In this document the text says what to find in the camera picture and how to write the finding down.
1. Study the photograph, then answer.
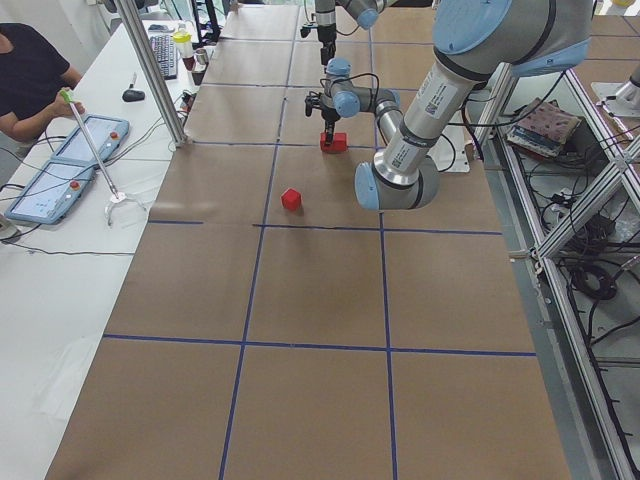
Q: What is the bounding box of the aluminium side frame rail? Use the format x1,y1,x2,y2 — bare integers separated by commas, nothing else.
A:
483,59,639,479

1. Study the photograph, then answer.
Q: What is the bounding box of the red cube block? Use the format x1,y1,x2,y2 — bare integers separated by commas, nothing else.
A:
331,132,348,153
320,132,333,152
280,188,302,212

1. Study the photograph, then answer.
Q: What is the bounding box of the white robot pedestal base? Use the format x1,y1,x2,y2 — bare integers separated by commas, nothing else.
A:
429,126,470,173

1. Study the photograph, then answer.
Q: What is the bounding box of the teach pendant tablet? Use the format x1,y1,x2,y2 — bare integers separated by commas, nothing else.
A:
50,115,130,166
5,160,95,225

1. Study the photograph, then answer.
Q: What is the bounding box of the aluminium frame post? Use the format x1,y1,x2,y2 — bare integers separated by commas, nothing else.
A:
114,0,187,147

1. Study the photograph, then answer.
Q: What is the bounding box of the seated person black shirt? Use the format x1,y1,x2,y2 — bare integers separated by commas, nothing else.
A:
1,23,82,143

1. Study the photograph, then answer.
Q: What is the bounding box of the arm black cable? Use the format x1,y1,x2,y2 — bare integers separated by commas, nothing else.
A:
344,72,382,96

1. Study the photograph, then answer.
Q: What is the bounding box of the black keyboard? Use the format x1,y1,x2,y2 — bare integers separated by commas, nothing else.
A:
149,34,178,80

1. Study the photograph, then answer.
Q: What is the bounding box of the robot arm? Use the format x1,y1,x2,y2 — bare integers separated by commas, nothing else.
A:
305,0,592,210
300,0,395,67

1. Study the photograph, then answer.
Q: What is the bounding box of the metal cup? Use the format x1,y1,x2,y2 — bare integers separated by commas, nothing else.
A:
194,48,209,68

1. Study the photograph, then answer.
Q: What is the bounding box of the stack of books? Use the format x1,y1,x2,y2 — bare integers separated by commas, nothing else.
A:
506,98,582,159

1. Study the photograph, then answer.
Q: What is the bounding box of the brown paper table cover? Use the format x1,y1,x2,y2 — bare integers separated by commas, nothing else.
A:
47,6,570,479

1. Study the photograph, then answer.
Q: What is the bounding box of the lower teach pendant tablet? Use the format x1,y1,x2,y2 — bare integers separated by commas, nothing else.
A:
5,160,95,225

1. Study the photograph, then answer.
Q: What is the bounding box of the upper teach pendant tablet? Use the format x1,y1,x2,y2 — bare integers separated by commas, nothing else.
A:
50,115,130,166

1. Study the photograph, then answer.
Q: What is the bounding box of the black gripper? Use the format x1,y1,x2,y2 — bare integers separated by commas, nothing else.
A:
300,21,336,64
304,91,341,148

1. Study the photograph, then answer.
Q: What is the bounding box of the yellow lid bottle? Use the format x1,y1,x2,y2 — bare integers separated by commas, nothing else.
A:
172,28,195,71

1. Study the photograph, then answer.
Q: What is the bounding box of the reacher grabber stick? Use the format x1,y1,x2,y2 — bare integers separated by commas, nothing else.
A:
59,88,147,227

